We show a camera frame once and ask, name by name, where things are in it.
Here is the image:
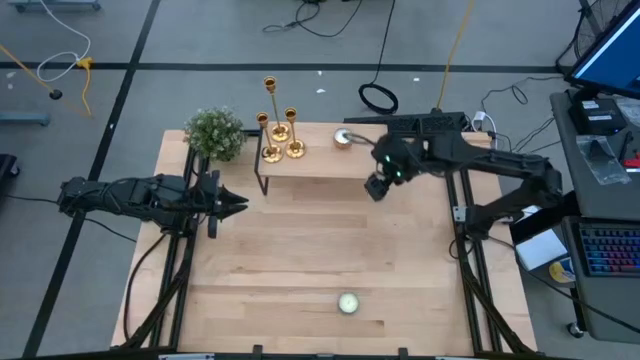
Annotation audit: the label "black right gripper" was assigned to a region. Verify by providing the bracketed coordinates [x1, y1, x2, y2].
[348, 130, 427, 185]

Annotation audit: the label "yellow and blue roll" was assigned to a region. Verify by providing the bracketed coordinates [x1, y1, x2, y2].
[548, 257, 576, 285]

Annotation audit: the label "computer monitor blue screen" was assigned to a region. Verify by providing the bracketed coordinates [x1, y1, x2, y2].
[564, 0, 640, 100]

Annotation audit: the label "black cart wheel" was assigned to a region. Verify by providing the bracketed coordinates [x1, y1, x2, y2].
[0, 153, 20, 194]

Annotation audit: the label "green potted plant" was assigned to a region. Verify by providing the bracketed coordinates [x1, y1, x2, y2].
[183, 105, 247, 163]

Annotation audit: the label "white box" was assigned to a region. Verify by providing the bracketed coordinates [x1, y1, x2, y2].
[514, 227, 569, 272]

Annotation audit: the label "clear plastic bag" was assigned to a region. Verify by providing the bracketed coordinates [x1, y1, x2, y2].
[574, 133, 632, 186]

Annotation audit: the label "yellow cable with plug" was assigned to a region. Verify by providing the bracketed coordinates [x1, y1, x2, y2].
[74, 57, 96, 117]

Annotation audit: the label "candle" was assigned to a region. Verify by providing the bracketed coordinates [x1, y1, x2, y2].
[332, 126, 355, 150]
[336, 291, 361, 316]

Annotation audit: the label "wooden shelf riser black legs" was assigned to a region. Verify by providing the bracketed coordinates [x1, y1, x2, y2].
[253, 114, 396, 199]

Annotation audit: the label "grey cart leg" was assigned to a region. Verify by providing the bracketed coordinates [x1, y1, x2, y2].
[0, 110, 51, 127]

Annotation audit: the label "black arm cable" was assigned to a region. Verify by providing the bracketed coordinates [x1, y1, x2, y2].
[122, 230, 171, 344]

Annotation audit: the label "black table frame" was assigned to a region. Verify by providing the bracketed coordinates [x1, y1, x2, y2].
[112, 127, 539, 360]

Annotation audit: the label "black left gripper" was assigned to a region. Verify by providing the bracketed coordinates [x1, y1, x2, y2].
[186, 169, 250, 239]

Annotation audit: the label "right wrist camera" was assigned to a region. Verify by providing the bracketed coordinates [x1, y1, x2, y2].
[363, 172, 397, 203]

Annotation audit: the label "black floor cable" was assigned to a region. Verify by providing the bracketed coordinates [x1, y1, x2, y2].
[0, 193, 139, 244]
[492, 115, 564, 172]
[487, 234, 640, 335]
[262, 0, 364, 39]
[479, 74, 566, 117]

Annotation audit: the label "yellow cord with black ball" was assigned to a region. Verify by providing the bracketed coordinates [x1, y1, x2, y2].
[0, 43, 64, 101]

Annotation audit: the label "small black computer box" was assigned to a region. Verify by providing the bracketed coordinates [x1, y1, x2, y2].
[567, 89, 629, 136]

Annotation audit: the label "short brass candlestick holder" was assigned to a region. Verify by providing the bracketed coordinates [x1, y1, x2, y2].
[283, 106, 307, 160]
[255, 111, 284, 165]

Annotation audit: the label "tall brass candlestick holder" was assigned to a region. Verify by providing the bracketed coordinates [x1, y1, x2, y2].
[263, 74, 292, 144]

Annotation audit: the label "coiled black cable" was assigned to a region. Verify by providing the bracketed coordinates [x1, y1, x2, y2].
[357, 0, 400, 115]

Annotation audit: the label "white cable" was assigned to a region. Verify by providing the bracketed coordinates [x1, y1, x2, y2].
[35, 0, 92, 84]

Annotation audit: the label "grey desk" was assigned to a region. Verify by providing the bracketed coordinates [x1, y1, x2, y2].
[549, 92, 640, 344]

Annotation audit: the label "long yellow cable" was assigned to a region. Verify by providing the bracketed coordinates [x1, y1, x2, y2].
[436, 0, 476, 111]

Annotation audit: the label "backlit rainbow keyboard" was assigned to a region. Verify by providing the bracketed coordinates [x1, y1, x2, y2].
[578, 222, 640, 279]

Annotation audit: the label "black wire fan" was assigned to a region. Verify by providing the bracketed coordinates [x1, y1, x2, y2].
[555, 0, 632, 76]

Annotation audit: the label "white power adapter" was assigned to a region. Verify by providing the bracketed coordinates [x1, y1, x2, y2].
[471, 110, 499, 154]

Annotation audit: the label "grey cart base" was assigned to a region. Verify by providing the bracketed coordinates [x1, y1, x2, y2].
[7, 0, 102, 14]

